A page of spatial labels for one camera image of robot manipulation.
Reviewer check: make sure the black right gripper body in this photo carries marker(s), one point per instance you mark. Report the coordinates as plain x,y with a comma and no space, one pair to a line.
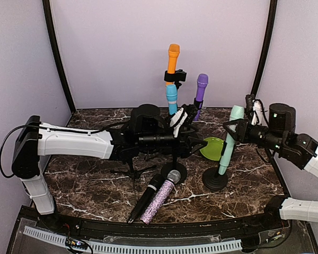
245,136

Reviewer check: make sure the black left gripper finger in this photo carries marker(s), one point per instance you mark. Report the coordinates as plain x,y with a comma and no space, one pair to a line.
196,141
194,148

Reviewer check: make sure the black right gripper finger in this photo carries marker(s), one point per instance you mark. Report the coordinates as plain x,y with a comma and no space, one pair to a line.
231,124
232,135

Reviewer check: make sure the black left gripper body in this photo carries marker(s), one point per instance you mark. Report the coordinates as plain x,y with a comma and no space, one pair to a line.
183,147

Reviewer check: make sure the mint green microphone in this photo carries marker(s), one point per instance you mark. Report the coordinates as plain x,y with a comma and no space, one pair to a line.
237,112

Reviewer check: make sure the glitter purple silver-head microphone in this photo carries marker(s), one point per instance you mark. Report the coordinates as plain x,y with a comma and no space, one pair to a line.
172,179

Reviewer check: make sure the black round-base stand front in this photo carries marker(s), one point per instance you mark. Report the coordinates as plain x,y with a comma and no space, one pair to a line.
175,165

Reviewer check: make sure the black round-base stand mint mic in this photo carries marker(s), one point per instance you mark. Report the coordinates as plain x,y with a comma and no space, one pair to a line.
212,179

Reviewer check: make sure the black round-base stand purple mic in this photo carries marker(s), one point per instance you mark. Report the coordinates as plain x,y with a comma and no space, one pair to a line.
198,103

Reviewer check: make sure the black handheld microphone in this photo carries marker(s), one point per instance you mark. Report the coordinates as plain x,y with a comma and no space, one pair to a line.
141,205

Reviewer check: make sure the blue microphone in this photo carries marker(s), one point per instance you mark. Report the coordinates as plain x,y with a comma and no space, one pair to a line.
172,96

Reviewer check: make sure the black tripod microphone stand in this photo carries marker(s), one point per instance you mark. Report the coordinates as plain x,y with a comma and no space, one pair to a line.
132,173

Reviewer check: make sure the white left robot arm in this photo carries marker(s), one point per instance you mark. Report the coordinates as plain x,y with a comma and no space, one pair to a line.
146,131

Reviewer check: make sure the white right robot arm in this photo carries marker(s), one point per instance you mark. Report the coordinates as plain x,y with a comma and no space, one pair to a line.
280,137

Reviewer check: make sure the black round-base stand orange mic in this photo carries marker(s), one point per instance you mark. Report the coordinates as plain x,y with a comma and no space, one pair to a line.
176,78

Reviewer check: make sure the orange microphone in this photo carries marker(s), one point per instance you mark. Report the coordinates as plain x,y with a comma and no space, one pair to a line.
174,51

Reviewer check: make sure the lime green plate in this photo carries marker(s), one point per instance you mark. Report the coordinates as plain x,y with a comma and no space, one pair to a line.
213,149

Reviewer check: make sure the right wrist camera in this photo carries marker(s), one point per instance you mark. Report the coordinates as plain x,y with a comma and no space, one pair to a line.
255,111

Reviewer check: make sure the black front table rail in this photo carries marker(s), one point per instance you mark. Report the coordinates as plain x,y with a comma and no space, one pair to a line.
243,227

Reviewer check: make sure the right black corner post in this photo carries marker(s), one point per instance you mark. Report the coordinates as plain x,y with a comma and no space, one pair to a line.
265,47

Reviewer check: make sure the black corner post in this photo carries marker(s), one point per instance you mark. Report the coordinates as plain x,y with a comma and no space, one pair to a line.
56,55
265,47

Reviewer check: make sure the white slotted cable duct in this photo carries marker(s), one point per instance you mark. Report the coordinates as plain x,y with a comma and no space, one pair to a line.
112,244

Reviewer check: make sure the left black corner post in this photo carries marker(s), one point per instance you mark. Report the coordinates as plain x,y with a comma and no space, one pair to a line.
56,55

